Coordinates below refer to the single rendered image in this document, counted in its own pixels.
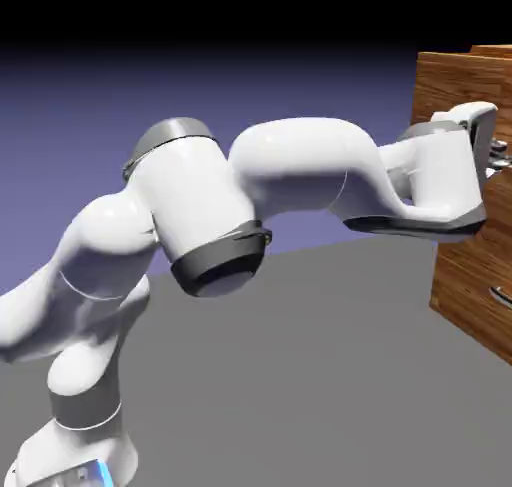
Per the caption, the silver metal drawer handle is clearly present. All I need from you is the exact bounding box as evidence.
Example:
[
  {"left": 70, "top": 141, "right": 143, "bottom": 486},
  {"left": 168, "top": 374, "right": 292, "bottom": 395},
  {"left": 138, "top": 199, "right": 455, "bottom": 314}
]
[
  {"left": 489, "top": 285, "right": 512, "bottom": 309},
  {"left": 490, "top": 137, "right": 512, "bottom": 173}
]

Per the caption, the wooden cabinet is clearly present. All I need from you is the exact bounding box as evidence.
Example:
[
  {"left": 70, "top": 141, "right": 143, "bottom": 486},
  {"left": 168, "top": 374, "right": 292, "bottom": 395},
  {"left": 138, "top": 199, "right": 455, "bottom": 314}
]
[{"left": 410, "top": 44, "right": 512, "bottom": 367}]

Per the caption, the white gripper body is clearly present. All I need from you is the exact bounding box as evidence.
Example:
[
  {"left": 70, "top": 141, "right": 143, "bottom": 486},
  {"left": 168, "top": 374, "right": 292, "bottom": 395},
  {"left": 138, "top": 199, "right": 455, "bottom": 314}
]
[{"left": 446, "top": 101, "right": 500, "bottom": 189}]

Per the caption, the wooden drawer front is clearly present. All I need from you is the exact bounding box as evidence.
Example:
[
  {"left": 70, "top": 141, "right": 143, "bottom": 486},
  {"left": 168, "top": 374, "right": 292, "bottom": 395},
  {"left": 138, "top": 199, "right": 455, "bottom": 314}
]
[
  {"left": 429, "top": 174, "right": 512, "bottom": 367},
  {"left": 410, "top": 50, "right": 512, "bottom": 178}
]

